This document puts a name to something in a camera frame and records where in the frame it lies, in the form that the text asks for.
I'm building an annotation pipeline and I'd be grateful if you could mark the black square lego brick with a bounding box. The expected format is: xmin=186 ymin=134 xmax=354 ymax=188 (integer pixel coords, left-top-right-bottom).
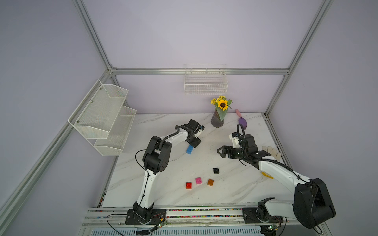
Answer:
xmin=213 ymin=168 xmax=220 ymax=175

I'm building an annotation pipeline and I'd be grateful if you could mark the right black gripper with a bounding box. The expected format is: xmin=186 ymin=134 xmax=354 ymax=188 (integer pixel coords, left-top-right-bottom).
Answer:
xmin=217 ymin=146 xmax=248 ymax=160

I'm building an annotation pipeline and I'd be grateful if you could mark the red square lego brick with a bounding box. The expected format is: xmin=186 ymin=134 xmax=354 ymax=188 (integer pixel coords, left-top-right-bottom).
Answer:
xmin=186 ymin=182 xmax=192 ymax=190

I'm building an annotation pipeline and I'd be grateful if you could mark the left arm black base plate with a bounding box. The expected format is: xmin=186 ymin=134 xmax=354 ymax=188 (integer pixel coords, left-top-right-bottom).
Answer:
xmin=125 ymin=208 xmax=167 ymax=225

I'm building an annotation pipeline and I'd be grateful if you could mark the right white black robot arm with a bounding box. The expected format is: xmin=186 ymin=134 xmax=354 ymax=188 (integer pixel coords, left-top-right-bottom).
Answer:
xmin=217 ymin=132 xmax=336 ymax=229

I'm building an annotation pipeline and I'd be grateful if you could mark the aluminium front rail frame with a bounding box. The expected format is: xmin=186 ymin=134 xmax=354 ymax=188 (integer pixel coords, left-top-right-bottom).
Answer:
xmin=79 ymin=204 xmax=325 ymax=228

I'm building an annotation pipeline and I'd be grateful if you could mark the sunflower bouquet in grey vase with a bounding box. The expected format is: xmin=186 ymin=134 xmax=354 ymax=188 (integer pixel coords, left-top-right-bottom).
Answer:
xmin=210 ymin=95 xmax=232 ymax=128

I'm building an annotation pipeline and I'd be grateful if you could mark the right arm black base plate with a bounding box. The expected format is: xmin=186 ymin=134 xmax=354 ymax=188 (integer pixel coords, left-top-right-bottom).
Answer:
xmin=242 ymin=207 xmax=284 ymax=224

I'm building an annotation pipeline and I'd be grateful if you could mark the white wire wall basket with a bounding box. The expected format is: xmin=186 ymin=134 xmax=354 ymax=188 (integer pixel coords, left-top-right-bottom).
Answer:
xmin=184 ymin=64 xmax=228 ymax=95

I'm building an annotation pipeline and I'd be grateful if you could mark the white mesh two-tier shelf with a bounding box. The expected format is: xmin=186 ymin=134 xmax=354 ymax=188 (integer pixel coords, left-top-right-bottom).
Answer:
xmin=68 ymin=80 xmax=137 ymax=156

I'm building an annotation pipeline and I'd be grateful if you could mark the blue long lego brick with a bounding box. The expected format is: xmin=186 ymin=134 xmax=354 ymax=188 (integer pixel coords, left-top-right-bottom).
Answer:
xmin=186 ymin=145 xmax=194 ymax=154

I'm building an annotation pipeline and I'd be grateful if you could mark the purple pink garden trowel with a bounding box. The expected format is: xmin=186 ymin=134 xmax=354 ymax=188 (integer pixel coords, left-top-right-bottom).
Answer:
xmin=235 ymin=109 xmax=248 ymax=129

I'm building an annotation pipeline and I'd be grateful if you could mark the orange square lego brick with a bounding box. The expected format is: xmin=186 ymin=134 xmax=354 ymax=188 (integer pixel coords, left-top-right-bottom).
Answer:
xmin=207 ymin=179 xmax=214 ymax=186

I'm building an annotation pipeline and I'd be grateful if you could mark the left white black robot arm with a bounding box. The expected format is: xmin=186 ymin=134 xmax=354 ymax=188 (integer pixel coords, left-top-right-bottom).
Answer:
xmin=133 ymin=119 xmax=204 ymax=218

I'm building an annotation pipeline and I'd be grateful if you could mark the white work glove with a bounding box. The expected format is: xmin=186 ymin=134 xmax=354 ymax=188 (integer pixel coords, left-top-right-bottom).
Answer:
xmin=262 ymin=146 xmax=282 ymax=162

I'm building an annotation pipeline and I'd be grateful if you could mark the pink square lego brick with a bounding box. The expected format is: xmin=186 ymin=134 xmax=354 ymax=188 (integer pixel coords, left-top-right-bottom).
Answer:
xmin=195 ymin=177 xmax=202 ymax=185

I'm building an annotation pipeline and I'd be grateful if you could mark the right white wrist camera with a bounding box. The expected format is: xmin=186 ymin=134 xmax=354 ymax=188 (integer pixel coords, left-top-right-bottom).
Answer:
xmin=229 ymin=132 xmax=241 ymax=148

